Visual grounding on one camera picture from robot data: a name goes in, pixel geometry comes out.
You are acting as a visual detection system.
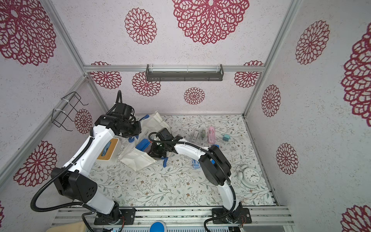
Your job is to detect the white canvas bag blue handles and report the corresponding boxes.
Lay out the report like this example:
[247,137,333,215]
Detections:
[117,112,172,171]

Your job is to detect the clear pen case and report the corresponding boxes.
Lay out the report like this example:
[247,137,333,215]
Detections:
[191,129,201,143]

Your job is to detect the clear blue-trim compass case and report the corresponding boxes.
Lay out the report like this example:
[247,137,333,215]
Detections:
[192,159,201,169]

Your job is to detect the clear green compass set case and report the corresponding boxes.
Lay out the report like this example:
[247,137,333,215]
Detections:
[201,128,207,140]

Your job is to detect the pink clear stationery case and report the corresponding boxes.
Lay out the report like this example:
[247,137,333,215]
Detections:
[208,126,216,144]

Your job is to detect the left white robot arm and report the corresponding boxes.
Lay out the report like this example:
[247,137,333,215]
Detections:
[30,102,141,224]

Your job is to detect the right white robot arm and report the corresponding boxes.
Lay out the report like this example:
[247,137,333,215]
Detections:
[148,128,243,220]

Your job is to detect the white box wooden lid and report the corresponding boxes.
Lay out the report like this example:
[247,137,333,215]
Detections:
[96,138,121,166]

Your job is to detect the small teal cube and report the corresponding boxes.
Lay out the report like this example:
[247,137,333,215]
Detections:
[223,134,231,142]

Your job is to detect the blue round button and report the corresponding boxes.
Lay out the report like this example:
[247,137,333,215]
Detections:
[149,221,167,232]

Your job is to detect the white alarm clock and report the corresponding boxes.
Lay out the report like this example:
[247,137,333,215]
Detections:
[236,165,262,189]

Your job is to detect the black wire wall rack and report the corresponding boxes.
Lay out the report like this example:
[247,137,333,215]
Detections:
[50,91,88,131]

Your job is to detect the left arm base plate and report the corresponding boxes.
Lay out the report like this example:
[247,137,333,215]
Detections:
[94,208,136,225]

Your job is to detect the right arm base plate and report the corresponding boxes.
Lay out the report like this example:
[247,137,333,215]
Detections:
[212,207,252,224]

